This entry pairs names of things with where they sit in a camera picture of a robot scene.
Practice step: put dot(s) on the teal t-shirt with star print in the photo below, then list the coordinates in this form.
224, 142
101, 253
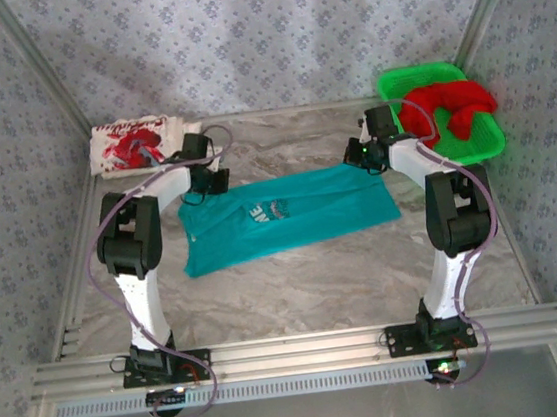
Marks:
286, 233

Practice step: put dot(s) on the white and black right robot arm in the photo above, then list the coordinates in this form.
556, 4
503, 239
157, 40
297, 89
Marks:
447, 280

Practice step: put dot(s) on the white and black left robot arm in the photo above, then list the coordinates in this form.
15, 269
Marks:
140, 295

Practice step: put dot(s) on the folded white t-shirt red print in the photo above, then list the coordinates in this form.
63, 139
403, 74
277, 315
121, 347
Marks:
116, 151

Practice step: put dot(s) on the green plastic basket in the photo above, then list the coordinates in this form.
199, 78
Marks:
487, 144

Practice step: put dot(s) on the aluminium frame post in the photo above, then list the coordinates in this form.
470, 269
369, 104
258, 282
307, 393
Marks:
487, 8

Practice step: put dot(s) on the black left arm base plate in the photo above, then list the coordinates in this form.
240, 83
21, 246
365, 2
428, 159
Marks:
196, 366

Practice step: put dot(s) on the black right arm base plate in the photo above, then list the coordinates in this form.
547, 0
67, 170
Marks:
404, 340

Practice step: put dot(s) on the aluminium mounting rail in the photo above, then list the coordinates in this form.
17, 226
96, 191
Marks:
295, 352

